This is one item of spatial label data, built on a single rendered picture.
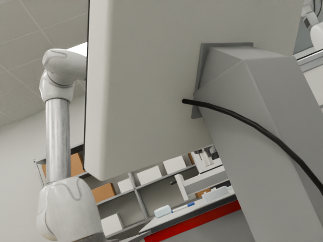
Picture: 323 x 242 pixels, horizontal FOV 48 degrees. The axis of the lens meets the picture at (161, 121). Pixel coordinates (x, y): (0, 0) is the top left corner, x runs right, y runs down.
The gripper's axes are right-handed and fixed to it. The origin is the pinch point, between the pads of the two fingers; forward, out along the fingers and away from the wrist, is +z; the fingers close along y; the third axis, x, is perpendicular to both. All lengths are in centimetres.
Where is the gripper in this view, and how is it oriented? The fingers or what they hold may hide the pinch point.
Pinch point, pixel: (206, 158)
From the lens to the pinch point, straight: 174.1
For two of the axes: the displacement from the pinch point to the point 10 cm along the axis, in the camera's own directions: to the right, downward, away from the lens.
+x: 6.7, -1.4, 7.3
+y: 6.4, -3.8, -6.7
